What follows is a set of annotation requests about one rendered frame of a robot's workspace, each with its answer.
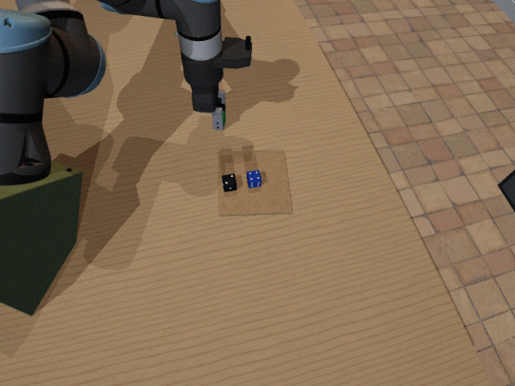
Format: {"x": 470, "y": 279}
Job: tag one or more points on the tan cork mat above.
{"x": 272, "y": 197}

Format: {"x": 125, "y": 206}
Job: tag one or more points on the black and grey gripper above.
{"x": 203, "y": 64}

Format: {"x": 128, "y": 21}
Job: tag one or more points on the black die with white pips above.
{"x": 229, "y": 182}

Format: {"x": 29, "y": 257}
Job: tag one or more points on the blue die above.
{"x": 254, "y": 178}

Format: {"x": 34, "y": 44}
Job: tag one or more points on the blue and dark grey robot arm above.
{"x": 50, "y": 54}

